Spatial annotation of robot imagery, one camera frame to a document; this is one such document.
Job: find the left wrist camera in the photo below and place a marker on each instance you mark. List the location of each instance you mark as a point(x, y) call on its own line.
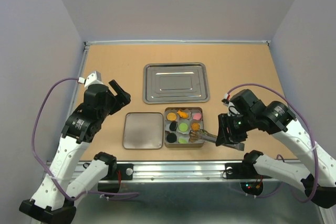
point(92, 78)

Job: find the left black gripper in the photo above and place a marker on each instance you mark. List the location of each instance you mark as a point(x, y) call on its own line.
point(122, 98)

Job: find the brown flower cookie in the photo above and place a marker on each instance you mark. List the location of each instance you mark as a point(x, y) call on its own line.
point(195, 126)

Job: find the aluminium front rail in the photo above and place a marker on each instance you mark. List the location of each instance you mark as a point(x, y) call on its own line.
point(183, 170)

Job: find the square cookie tin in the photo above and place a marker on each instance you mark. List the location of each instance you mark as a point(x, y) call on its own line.
point(191, 111)

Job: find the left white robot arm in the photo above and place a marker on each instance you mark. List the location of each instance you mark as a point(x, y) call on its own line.
point(57, 196)

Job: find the orange round cookie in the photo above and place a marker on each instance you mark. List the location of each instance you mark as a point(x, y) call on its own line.
point(193, 138)

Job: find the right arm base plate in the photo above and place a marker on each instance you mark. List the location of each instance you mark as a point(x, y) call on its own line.
point(233, 172)

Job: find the black round cookie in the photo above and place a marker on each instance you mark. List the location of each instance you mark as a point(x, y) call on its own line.
point(171, 138)

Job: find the square tin lid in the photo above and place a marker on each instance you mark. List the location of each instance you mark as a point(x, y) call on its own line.
point(143, 131)

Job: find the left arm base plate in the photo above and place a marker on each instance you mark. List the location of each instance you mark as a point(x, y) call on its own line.
point(123, 171)

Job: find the green round cookie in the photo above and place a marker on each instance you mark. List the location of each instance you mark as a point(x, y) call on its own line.
point(183, 127)
point(182, 140)

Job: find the metal tongs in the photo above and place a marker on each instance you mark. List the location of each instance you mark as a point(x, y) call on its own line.
point(206, 136)

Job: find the silver metal tray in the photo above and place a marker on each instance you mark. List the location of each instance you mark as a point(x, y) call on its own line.
point(168, 83)

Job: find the pink round cookie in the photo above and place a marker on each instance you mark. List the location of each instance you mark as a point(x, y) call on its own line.
point(197, 116)

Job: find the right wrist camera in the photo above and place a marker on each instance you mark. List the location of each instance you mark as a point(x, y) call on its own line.
point(230, 106)

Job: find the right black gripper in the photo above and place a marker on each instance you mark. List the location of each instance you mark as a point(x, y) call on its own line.
point(224, 137)

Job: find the black sandwich cookie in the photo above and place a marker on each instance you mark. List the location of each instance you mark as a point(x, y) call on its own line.
point(173, 126)

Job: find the orange fish cookie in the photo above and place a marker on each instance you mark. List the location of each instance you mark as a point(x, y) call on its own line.
point(183, 114)

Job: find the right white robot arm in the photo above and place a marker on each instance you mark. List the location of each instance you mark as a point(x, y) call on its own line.
point(315, 178)

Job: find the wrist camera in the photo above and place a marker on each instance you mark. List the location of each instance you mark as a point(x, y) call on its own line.
point(92, 78)
point(230, 106)

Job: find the orange waffle cookie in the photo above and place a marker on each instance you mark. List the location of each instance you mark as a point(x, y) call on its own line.
point(171, 116)

